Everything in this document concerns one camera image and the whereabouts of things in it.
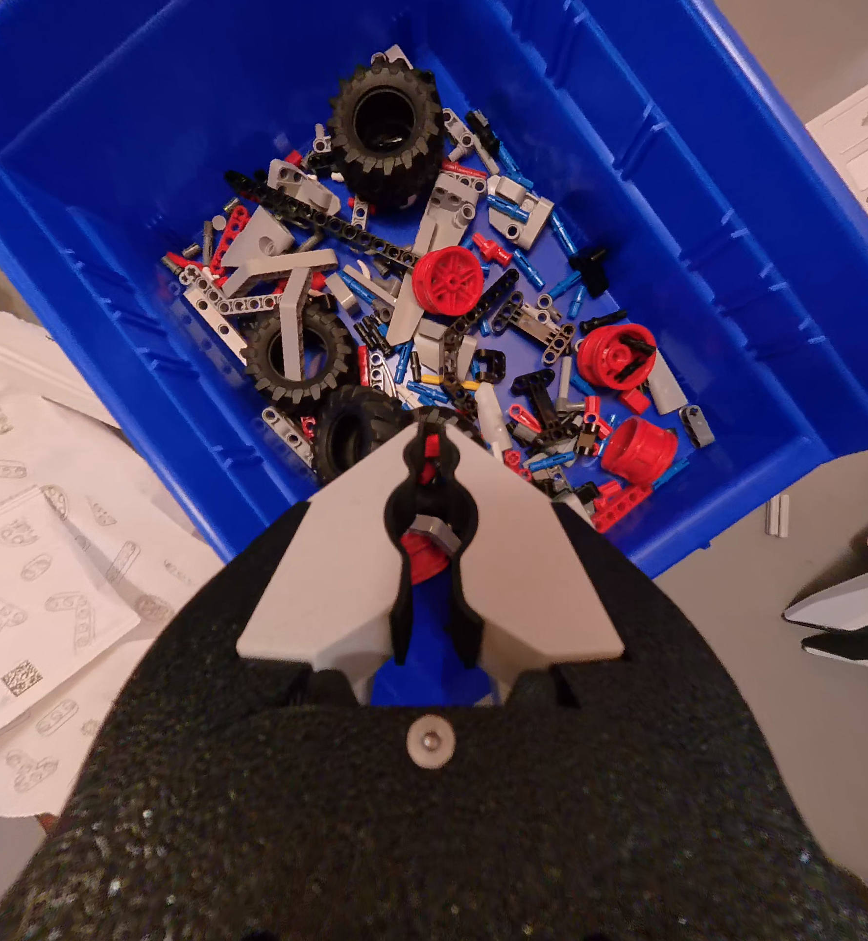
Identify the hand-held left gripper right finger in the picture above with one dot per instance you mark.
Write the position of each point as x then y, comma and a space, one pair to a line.
537, 581

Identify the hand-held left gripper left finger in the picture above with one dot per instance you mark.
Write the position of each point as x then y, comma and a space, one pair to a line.
324, 581

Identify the small grey building piece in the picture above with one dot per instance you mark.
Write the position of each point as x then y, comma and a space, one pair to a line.
434, 531

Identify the pile of toy building pieces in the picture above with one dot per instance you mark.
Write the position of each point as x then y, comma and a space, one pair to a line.
360, 235

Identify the blue plastic bin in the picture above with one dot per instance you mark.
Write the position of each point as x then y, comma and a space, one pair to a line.
111, 147

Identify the red toy wheel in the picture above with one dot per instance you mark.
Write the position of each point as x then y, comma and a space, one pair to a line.
419, 564
636, 450
599, 360
447, 281

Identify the small white part on table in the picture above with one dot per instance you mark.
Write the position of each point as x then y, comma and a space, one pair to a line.
784, 514

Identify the small grey flat piece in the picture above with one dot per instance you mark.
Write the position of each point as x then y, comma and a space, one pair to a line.
772, 516

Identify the large white instruction sheet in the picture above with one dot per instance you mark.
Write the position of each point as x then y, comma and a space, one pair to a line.
147, 514

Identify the instruction sheet with square code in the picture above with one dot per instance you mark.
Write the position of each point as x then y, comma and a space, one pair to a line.
37, 588

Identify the white torn paper bag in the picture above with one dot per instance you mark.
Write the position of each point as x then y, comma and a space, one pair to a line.
30, 367

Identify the white instruction booklet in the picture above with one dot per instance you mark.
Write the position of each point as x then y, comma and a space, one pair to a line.
867, 132

